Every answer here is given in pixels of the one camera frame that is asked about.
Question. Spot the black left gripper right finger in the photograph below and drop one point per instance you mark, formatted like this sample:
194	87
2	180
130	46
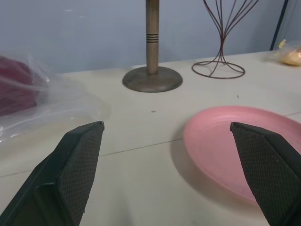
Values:
270	169

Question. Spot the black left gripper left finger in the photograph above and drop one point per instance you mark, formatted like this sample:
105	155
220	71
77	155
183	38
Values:
70	169

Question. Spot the brown wooden stand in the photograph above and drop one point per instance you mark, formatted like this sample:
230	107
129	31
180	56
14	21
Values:
152	70

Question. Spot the clear plastic bag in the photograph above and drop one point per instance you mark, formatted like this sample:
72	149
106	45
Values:
58	99

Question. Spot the dark red cloth item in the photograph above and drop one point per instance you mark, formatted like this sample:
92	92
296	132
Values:
14	87

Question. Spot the yellow item in clear bag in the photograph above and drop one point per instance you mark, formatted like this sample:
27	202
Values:
290	55

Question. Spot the pink round plate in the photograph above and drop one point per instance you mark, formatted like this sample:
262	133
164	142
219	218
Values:
211	146

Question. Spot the black vertical pole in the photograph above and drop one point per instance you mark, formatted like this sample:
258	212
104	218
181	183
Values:
277	23

